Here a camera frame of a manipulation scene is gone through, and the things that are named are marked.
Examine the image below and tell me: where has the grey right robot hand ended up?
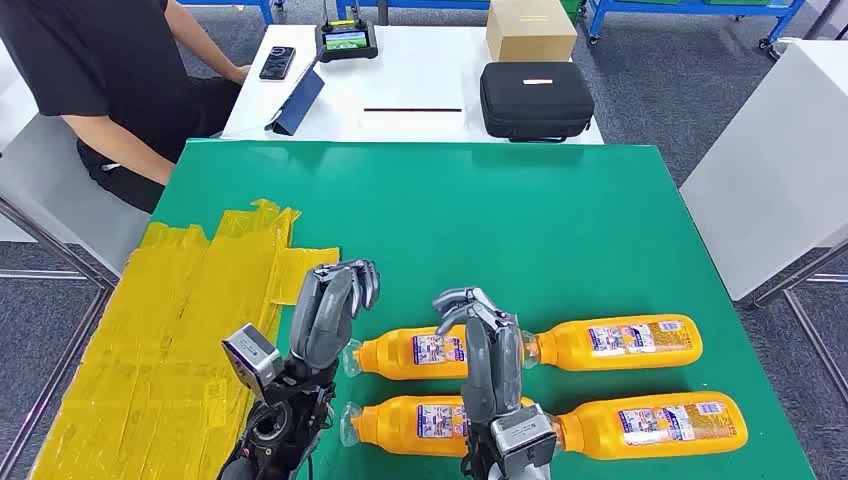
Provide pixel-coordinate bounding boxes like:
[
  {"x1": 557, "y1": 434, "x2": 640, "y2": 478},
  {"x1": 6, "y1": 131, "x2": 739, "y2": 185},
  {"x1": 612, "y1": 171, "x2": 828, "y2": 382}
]
[{"x1": 432, "y1": 286, "x2": 525, "y2": 425}]

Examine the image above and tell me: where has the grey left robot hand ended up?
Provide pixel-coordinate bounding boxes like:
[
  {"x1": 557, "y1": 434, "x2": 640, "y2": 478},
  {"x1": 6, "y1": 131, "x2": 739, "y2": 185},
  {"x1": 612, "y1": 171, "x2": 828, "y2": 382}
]
[{"x1": 289, "y1": 259, "x2": 381, "y2": 371}]

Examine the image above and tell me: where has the orange detergent bottle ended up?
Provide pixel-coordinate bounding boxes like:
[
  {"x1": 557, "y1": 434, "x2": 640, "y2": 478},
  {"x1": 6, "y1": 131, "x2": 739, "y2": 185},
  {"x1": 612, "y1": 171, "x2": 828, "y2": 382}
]
[
  {"x1": 339, "y1": 395, "x2": 537, "y2": 459},
  {"x1": 341, "y1": 325, "x2": 468, "y2": 383},
  {"x1": 549, "y1": 391, "x2": 750, "y2": 462},
  {"x1": 521, "y1": 313, "x2": 705, "y2": 373}
]

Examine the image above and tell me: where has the yellow plastic sheet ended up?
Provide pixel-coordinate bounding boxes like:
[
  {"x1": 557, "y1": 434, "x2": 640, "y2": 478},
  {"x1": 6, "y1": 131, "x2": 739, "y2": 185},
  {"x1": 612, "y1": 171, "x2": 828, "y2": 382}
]
[{"x1": 29, "y1": 198, "x2": 341, "y2": 480}]

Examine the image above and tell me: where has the blue tablet cover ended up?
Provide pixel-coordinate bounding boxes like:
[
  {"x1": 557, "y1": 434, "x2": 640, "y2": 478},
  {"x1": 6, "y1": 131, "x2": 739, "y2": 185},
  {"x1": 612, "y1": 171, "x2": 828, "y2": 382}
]
[{"x1": 264, "y1": 56, "x2": 327, "y2": 137}]

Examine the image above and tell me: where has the black carrying case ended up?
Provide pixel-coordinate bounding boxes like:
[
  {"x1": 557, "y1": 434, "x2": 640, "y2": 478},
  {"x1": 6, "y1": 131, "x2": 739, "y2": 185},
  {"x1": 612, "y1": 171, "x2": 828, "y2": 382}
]
[{"x1": 479, "y1": 60, "x2": 596, "y2": 144}]

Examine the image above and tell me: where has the white desk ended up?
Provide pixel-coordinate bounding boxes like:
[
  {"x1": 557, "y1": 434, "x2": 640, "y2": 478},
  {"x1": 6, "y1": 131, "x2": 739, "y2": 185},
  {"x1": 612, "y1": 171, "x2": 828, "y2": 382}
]
[{"x1": 220, "y1": 25, "x2": 605, "y2": 146}]

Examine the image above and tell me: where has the black smartphone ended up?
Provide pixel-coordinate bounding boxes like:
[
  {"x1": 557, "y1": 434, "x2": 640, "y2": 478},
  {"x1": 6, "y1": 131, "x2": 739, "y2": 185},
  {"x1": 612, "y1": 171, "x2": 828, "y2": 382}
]
[{"x1": 258, "y1": 45, "x2": 297, "y2": 82}]

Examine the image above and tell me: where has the black remote controller with screen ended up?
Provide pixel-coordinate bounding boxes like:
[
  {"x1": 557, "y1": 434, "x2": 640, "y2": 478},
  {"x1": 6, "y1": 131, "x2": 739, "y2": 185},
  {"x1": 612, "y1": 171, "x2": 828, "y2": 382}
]
[{"x1": 314, "y1": 0, "x2": 380, "y2": 64}]

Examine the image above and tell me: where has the white side table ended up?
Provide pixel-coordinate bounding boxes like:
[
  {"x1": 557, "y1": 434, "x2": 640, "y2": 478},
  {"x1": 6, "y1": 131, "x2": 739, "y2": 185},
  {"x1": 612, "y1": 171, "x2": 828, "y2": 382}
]
[
  {"x1": 678, "y1": 38, "x2": 848, "y2": 303},
  {"x1": 0, "y1": 49, "x2": 154, "y2": 278}
]

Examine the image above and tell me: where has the blue metal rack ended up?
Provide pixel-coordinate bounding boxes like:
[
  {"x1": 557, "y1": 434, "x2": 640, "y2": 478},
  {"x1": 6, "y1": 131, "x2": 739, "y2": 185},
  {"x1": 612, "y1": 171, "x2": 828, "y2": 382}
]
[
  {"x1": 334, "y1": 0, "x2": 492, "y2": 21},
  {"x1": 178, "y1": 0, "x2": 276, "y2": 26},
  {"x1": 586, "y1": 0, "x2": 806, "y2": 61}
]

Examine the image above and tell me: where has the brown cardboard box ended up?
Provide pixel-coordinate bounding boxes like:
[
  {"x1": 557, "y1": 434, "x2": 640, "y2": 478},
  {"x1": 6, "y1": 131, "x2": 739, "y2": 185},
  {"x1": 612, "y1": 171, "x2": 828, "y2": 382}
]
[{"x1": 485, "y1": 0, "x2": 579, "y2": 64}]

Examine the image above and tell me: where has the person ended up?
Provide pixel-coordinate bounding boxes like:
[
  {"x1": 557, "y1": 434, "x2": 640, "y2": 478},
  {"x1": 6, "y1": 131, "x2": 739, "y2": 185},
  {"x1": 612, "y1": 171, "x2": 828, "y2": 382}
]
[{"x1": 0, "y1": 0, "x2": 252, "y2": 215}]

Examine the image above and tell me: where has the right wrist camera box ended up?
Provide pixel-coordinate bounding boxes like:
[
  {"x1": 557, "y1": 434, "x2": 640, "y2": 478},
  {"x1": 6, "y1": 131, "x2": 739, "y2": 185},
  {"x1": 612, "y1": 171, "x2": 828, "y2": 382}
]
[{"x1": 490, "y1": 404, "x2": 558, "y2": 475}]

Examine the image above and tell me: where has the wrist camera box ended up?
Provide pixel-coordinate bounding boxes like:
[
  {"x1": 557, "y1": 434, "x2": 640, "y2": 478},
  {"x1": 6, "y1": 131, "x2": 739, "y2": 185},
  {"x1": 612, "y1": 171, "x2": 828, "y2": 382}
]
[
  {"x1": 221, "y1": 323, "x2": 285, "y2": 399},
  {"x1": 490, "y1": 404, "x2": 558, "y2": 475}
]

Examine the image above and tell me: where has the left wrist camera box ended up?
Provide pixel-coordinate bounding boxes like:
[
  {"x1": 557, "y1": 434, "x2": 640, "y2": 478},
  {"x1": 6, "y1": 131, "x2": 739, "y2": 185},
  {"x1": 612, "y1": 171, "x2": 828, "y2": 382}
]
[{"x1": 221, "y1": 323, "x2": 285, "y2": 399}]

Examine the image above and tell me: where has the metal table frame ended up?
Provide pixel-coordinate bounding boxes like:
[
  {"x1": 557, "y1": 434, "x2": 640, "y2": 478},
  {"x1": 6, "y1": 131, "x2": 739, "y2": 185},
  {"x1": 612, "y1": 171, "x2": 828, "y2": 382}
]
[
  {"x1": 748, "y1": 235, "x2": 848, "y2": 405},
  {"x1": 0, "y1": 195, "x2": 117, "y2": 480}
]

